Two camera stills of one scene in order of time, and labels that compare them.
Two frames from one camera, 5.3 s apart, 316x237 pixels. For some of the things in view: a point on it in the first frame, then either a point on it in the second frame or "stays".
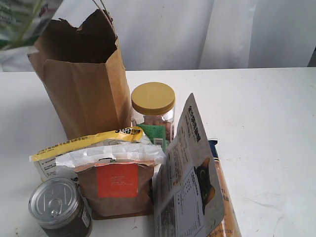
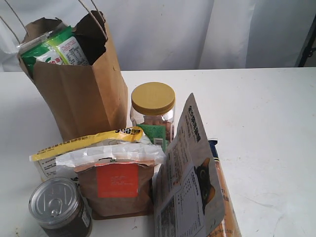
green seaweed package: x=23 y=22 → x=59 y=46
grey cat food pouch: x=188 y=199 stays
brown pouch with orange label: x=118 y=180 stays
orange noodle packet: x=230 y=226 stays
